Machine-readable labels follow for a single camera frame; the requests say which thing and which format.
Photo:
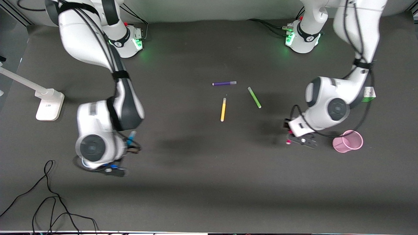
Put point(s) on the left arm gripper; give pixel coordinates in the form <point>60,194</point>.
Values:
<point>286,124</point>

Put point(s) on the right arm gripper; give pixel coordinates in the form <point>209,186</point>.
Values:
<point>117,173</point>

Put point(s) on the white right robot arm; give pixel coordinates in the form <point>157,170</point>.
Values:
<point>81,32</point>

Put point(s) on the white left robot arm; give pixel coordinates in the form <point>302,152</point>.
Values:
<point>326,98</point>

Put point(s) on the light blue plastic cup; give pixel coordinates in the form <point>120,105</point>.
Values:
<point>85,162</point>

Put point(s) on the pink mesh cup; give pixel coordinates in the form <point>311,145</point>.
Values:
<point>348,141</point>

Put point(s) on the green marker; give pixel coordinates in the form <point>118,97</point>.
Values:
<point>254,97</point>

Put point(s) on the rubiks cube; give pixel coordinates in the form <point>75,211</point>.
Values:
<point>369,94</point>

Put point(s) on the yellow marker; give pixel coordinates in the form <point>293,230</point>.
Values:
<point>223,109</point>

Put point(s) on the white stand with base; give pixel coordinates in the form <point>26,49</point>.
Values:
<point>49,104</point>

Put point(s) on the purple marker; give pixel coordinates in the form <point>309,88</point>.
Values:
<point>224,83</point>

